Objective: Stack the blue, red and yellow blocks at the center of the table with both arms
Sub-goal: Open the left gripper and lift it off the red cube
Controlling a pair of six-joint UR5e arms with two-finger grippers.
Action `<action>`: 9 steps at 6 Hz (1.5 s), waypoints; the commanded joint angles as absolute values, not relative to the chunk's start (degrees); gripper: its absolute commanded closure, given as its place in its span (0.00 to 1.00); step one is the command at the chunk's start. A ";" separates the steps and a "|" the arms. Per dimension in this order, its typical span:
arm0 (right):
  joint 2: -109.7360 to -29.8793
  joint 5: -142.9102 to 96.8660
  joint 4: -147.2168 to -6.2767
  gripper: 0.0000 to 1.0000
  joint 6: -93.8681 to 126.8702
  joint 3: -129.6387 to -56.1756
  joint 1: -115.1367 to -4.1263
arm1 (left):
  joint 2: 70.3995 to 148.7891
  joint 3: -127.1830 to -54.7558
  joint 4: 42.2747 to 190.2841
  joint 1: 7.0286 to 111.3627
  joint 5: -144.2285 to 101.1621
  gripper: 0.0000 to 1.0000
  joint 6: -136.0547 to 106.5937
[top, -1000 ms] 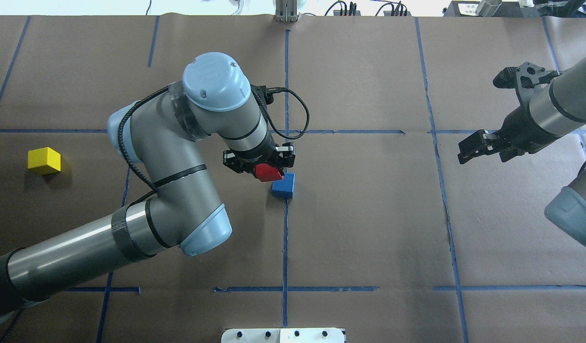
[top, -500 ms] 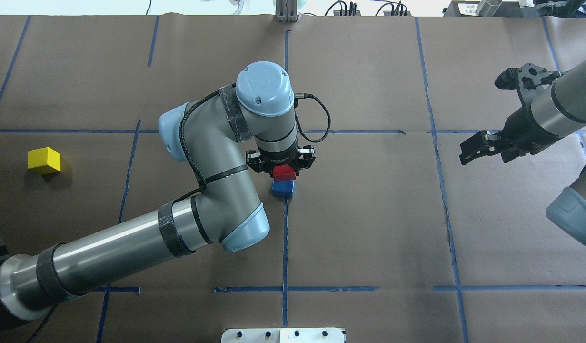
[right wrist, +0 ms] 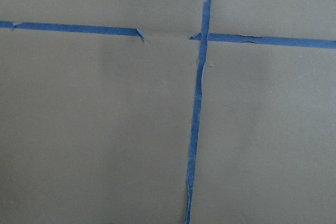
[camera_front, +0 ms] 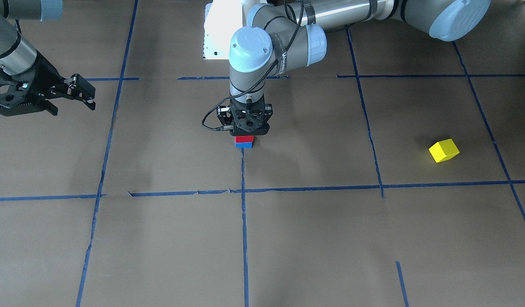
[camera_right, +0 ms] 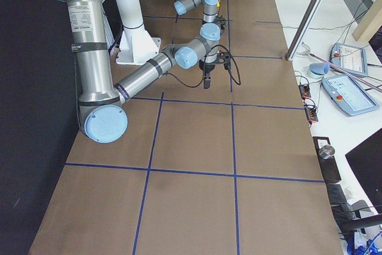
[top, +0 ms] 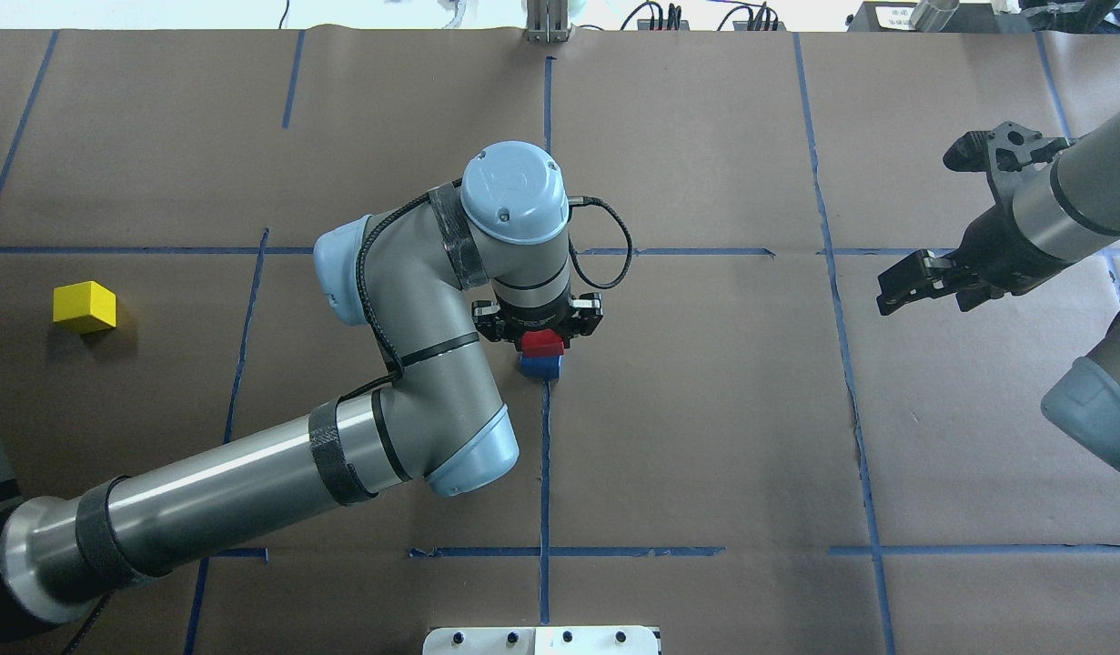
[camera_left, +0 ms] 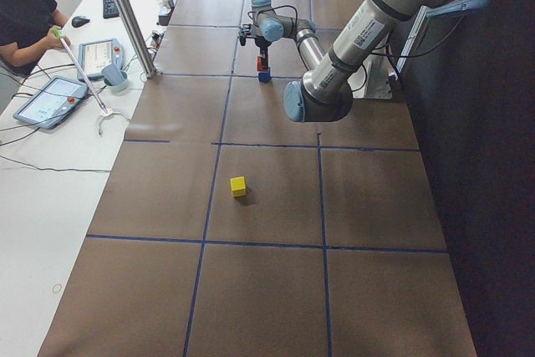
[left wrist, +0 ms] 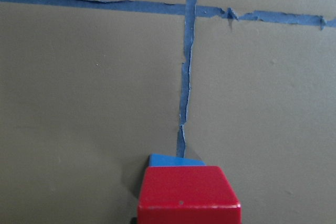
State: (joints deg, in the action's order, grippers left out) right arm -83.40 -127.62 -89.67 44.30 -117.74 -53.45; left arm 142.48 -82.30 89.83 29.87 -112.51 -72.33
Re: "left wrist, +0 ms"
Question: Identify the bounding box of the blue wooden block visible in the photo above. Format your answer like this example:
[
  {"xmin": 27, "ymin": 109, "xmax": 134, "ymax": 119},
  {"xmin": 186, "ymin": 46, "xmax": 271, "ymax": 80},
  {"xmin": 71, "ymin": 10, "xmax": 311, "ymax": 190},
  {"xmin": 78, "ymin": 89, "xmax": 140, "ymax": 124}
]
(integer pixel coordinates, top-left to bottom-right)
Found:
[{"xmin": 149, "ymin": 154, "xmax": 206, "ymax": 167}]

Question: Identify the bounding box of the red wooden block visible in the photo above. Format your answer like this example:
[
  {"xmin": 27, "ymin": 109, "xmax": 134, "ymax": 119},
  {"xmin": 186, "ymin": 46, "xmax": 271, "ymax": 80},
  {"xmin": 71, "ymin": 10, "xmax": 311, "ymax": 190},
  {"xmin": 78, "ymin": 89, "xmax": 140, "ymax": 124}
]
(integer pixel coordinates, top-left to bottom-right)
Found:
[{"xmin": 137, "ymin": 166, "xmax": 242, "ymax": 223}]

